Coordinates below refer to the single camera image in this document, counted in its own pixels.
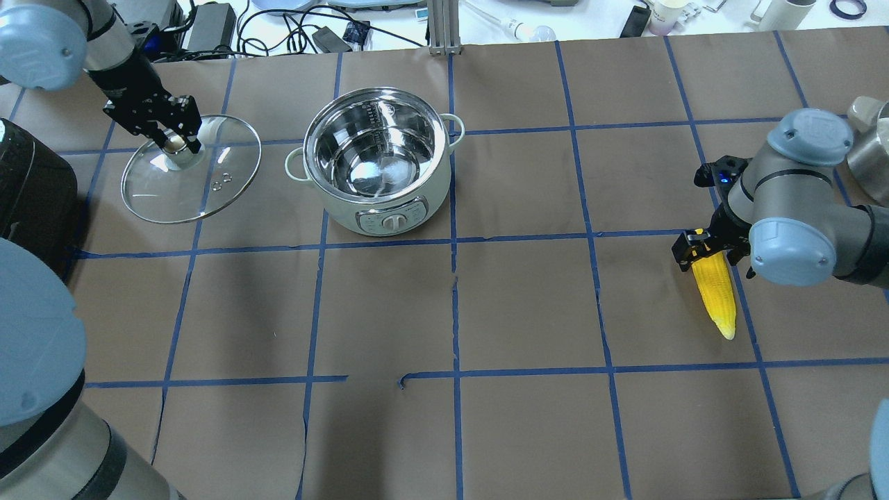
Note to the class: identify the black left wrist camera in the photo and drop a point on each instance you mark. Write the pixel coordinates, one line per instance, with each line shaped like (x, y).
(722, 173)

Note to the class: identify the black smartphone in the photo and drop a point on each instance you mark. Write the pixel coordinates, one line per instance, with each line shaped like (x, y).
(636, 22)

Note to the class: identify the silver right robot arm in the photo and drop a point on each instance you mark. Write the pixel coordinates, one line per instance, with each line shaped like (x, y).
(778, 208)

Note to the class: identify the pale green electric pot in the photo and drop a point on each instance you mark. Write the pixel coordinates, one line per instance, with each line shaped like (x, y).
(379, 159)

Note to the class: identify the aluminium frame post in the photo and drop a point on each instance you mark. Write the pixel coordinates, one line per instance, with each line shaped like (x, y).
(442, 27)

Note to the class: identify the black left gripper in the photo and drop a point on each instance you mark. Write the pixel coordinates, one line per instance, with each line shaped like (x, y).
(123, 82)

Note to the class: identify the glass pot lid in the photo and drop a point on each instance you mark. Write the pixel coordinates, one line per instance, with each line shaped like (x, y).
(172, 185)

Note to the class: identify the white paper cup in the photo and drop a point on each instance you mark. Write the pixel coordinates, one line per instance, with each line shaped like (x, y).
(664, 16)

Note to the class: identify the black power adapter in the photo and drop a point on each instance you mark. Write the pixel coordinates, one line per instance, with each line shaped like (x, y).
(212, 31)

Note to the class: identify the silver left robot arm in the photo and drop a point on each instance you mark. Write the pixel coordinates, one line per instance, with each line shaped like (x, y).
(47, 44)

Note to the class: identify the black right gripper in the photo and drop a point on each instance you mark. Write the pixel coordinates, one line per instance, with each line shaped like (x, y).
(731, 227)

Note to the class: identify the yellow toy corn cob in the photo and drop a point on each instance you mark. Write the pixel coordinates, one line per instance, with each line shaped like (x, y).
(713, 279)

